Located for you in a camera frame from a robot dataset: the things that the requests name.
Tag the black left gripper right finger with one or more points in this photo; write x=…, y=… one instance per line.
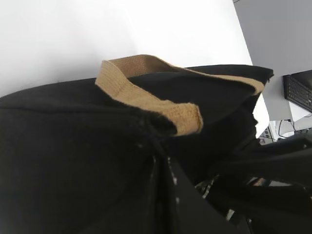
x=264, y=189

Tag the black computer keyboard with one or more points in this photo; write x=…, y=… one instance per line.
x=298, y=89

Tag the black canvas tote bag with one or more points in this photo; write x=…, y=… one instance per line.
x=76, y=157

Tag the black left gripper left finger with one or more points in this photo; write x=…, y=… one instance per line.
x=178, y=208

